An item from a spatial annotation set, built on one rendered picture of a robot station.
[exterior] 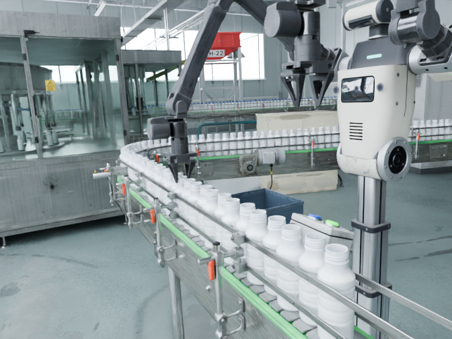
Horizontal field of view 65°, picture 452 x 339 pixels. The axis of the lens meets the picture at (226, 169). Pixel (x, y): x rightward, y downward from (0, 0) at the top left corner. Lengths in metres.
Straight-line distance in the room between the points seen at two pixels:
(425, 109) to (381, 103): 5.61
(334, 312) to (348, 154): 0.81
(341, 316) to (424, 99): 6.32
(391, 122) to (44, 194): 3.63
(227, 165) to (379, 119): 1.64
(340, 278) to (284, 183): 4.73
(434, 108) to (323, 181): 2.43
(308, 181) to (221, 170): 2.88
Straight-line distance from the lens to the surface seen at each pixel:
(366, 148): 1.30
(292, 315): 0.75
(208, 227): 1.01
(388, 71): 1.27
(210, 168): 2.70
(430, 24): 1.13
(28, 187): 4.24
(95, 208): 4.34
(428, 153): 3.44
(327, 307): 0.64
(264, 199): 1.90
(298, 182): 5.40
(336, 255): 0.61
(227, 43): 7.88
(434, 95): 6.95
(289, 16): 0.82
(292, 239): 0.70
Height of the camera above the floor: 1.41
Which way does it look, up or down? 11 degrees down
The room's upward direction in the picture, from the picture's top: 3 degrees counter-clockwise
